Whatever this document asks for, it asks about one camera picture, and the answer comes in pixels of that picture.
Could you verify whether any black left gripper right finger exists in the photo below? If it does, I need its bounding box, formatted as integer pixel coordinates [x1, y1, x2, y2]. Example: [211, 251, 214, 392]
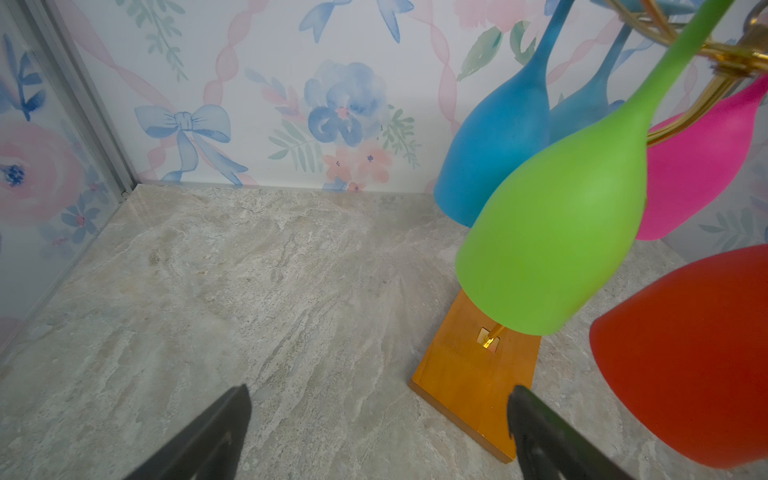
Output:
[507, 385, 632, 480]

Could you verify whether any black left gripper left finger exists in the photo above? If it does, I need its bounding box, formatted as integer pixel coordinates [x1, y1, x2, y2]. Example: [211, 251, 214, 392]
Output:
[127, 384, 252, 479]

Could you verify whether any pink wine glass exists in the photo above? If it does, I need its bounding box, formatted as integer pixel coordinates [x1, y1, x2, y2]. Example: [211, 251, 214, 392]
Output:
[637, 76, 767, 241]

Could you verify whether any red wine glass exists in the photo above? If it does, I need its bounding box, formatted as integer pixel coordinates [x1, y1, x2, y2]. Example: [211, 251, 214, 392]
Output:
[589, 245, 767, 469]

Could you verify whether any green wine glass left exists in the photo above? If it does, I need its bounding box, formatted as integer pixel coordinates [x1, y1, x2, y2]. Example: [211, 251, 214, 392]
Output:
[455, 1, 729, 336]

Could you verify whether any blue wine glass left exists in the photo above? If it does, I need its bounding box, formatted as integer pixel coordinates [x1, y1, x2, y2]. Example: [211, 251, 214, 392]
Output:
[434, 1, 573, 227]

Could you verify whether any blue wine glass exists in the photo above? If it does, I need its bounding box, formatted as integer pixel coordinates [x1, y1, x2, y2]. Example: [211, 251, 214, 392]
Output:
[434, 1, 573, 227]
[548, 0, 700, 145]

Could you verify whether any blue wine glass right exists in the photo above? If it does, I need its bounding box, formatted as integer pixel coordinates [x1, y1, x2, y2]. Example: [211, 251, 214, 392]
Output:
[548, 0, 700, 145]

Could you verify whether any gold wire rack wooden base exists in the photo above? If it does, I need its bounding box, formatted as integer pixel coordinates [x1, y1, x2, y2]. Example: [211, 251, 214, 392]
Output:
[409, 0, 768, 464]

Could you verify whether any aluminium corner post left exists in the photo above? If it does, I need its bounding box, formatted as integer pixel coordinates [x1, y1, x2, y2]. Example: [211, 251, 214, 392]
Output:
[7, 1, 138, 200]

